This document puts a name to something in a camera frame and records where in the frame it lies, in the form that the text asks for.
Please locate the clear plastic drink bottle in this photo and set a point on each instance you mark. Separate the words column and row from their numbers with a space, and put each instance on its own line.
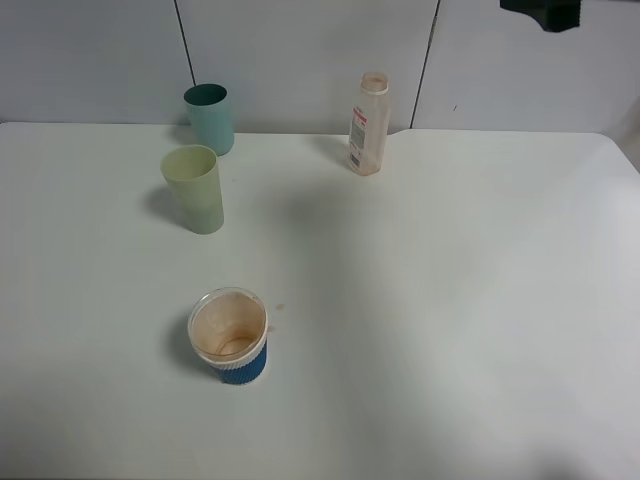
column 369, row 124

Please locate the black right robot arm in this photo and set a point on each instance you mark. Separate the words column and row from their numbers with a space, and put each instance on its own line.
column 552, row 15

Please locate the glass cup with blue sleeve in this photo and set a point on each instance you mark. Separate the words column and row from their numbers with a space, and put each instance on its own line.
column 228, row 330

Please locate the pale yellow plastic cup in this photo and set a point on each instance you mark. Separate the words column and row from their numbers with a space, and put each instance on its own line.
column 192, row 175

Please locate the teal plastic cup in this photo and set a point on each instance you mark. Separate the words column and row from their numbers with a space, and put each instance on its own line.
column 209, row 113

